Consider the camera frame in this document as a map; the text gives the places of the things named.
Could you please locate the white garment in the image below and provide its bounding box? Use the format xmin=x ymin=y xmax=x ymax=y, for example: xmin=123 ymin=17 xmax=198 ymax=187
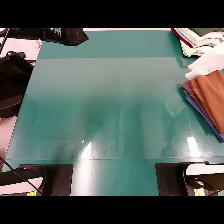
xmin=184 ymin=42 xmax=224 ymax=81

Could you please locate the brown garment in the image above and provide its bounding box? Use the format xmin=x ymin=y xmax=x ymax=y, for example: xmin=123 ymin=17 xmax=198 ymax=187
xmin=181 ymin=79 xmax=201 ymax=103

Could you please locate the blue garment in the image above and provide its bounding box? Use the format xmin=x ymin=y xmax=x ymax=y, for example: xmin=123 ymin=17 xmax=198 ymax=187
xmin=182 ymin=89 xmax=224 ymax=143

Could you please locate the black bag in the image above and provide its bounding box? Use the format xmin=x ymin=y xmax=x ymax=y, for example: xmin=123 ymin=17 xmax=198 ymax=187
xmin=0 ymin=50 xmax=36 ymax=119

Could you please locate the heap of clothes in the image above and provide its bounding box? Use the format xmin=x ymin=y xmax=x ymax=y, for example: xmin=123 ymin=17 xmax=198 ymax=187
xmin=171 ymin=28 xmax=224 ymax=58

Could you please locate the black cable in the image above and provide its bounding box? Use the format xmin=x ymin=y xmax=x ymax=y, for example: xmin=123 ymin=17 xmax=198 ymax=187
xmin=0 ymin=155 xmax=45 ymax=196

